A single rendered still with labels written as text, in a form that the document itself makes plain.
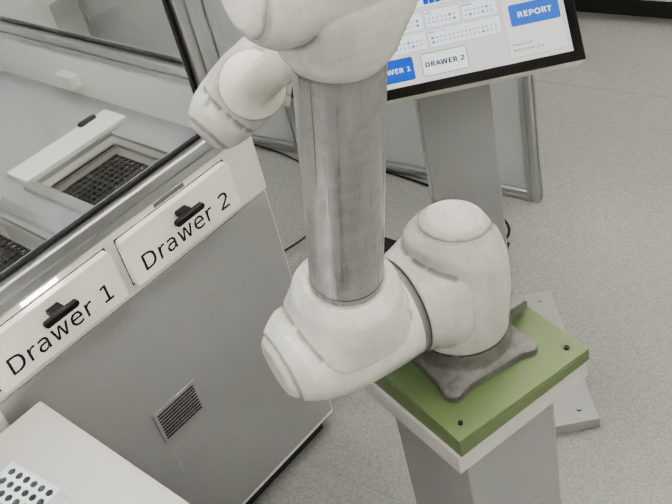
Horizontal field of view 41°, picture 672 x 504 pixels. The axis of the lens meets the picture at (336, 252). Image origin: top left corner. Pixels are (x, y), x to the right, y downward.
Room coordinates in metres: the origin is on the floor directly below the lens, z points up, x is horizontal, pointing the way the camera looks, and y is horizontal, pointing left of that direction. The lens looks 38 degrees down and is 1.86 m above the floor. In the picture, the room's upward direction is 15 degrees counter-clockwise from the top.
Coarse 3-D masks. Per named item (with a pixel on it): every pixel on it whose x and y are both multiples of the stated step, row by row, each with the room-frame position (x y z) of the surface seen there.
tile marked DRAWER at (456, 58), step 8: (448, 48) 1.65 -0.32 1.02; (456, 48) 1.65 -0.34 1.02; (464, 48) 1.64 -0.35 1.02; (424, 56) 1.65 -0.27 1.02; (432, 56) 1.65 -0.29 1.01; (440, 56) 1.64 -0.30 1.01; (448, 56) 1.64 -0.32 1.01; (456, 56) 1.64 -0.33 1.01; (464, 56) 1.63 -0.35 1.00; (424, 64) 1.64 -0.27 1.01; (432, 64) 1.64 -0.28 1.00; (440, 64) 1.63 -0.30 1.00; (448, 64) 1.63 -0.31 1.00; (456, 64) 1.63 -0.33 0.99; (464, 64) 1.62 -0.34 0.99; (424, 72) 1.63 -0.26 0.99; (432, 72) 1.63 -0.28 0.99; (440, 72) 1.62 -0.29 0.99
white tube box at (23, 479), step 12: (12, 468) 1.05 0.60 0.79; (0, 480) 1.03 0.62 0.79; (12, 480) 1.02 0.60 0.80; (24, 480) 1.02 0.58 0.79; (36, 480) 1.01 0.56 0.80; (0, 492) 1.01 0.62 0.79; (12, 492) 1.00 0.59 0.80; (24, 492) 0.99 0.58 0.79; (36, 492) 0.98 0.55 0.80; (48, 492) 0.98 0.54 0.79; (60, 492) 0.97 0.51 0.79
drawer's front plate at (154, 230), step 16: (208, 176) 1.56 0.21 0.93; (224, 176) 1.59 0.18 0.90; (192, 192) 1.53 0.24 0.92; (208, 192) 1.55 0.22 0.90; (224, 192) 1.58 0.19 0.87; (160, 208) 1.49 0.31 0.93; (176, 208) 1.50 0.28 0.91; (144, 224) 1.45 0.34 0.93; (160, 224) 1.47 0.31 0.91; (192, 224) 1.51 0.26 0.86; (208, 224) 1.54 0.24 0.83; (128, 240) 1.42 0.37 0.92; (144, 240) 1.44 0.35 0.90; (160, 240) 1.46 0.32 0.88; (176, 240) 1.48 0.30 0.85; (192, 240) 1.50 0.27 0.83; (128, 256) 1.41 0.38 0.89; (144, 256) 1.43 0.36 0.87; (160, 256) 1.45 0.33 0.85; (176, 256) 1.47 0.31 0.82; (128, 272) 1.42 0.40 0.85; (144, 272) 1.42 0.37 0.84
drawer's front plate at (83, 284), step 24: (96, 264) 1.37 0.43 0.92; (72, 288) 1.33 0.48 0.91; (96, 288) 1.36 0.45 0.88; (120, 288) 1.38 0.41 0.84; (24, 312) 1.27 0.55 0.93; (72, 312) 1.32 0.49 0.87; (96, 312) 1.34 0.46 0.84; (0, 336) 1.23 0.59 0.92; (24, 336) 1.25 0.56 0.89; (48, 336) 1.28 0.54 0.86; (72, 336) 1.30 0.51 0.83; (0, 360) 1.22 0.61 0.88; (0, 384) 1.20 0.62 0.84
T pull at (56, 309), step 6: (72, 300) 1.29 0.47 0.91; (54, 306) 1.29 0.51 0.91; (60, 306) 1.29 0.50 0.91; (66, 306) 1.28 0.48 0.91; (72, 306) 1.28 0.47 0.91; (48, 312) 1.28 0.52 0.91; (54, 312) 1.28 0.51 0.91; (60, 312) 1.27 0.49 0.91; (66, 312) 1.27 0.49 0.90; (48, 318) 1.26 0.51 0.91; (54, 318) 1.26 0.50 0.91; (60, 318) 1.26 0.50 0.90; (48, 324) 1.25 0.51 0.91; (54, 324) 1.26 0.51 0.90
